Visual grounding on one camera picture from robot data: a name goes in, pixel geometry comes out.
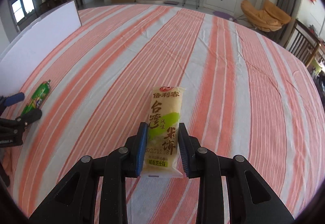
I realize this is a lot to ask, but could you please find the green sausage stick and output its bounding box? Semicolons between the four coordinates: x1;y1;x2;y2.
20;80;51;116

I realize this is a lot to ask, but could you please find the yellow rice cracker packet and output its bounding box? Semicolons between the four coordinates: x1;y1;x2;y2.
141;86;184;178

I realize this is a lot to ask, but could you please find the white cardboard box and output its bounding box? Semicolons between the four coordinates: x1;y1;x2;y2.
0;1;81;96

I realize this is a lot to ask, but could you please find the red striped tablecloth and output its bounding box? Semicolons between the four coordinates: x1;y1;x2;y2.
1;5;324;216

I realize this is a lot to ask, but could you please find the purple round mat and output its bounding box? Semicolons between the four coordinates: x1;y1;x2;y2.
213;11;237;22

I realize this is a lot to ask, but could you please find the orange lounge chair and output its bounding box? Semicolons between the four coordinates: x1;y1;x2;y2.
241;0;291;32

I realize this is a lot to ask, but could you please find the dark wooden chair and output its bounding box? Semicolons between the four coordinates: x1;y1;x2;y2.
285;19;322;67

